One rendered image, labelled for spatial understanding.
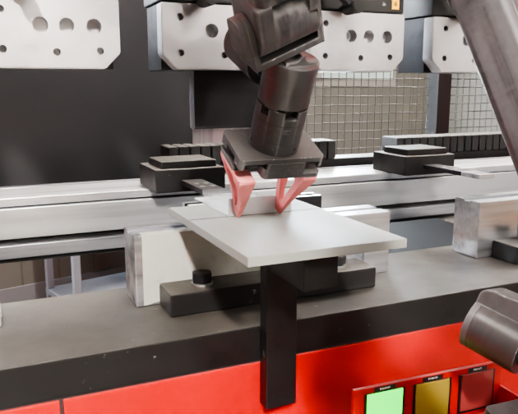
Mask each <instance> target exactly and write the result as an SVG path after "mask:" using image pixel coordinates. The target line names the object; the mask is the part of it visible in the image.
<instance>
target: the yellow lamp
mask: <svg viewBox="0 0 518 414"><path fill-rule="evenodd" d="M449 388H450V378H448V379H440V380H436V381H432V382H428V383H424V384H417V385H416V393H415V409H414V414H448V401H449Z"/></svg>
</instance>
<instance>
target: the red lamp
mask: <svg viewBox="0 0 518 414"><path fill-rule="evenodd" d="M492 390H493V369H491V370H484V371H480V372H475V373H472V374H467V375H462V378H461V391H460V412H463V411H467V410H470V409H475V408H478V407H485V406H488V405H491V401H492Z"/></svg>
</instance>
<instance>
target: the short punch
mask: <svg viewBox="0 0 518 414"><path fill-rule="evenodd" d="M258 89H259V84H256V83H254V82H253V81H252V80H251V79H250V78H249V77H248V76H247V75H246V74H244V73H243V72H242V71H189V100H190V127H191V128H192V143H193V144H208V143H222V138H223V133H224V130H237V129H251V126H252V118H253V114H254V109H255V105H256V101H257V93H258Z"/></svg>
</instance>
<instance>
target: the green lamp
mask: <svg viewBox="0 0 518 414"><path fill-rule="evenodd" d="M402 405H403V388H400V389H392V390H388V391H384V392H380V393H373V394H369V395H368V396H367V414H402Z"/></svg>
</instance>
